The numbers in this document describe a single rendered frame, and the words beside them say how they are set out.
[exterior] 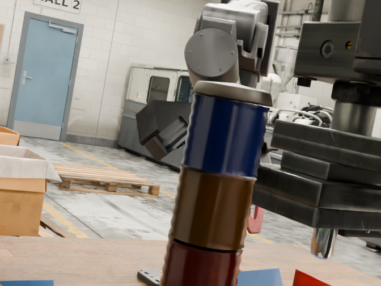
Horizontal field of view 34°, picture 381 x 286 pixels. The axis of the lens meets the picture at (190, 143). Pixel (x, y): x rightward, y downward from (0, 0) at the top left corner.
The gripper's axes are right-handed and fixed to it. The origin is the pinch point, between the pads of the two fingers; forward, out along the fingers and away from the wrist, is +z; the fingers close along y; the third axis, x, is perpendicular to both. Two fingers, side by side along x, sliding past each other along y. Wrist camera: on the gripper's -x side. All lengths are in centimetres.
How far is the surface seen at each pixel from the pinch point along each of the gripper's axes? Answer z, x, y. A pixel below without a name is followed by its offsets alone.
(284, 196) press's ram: 0.8, -8.3, 16.9
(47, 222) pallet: -87, 112, -368
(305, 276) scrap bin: 4.4, 22.9, -16.8
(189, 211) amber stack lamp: 5.2, -27.3, 31.2
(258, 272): 5.0, 0.2, 0.8
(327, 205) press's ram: 2.5, -7.2, 20.4
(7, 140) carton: -146, 86, -362
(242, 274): 5.0, -2.1, 0.8
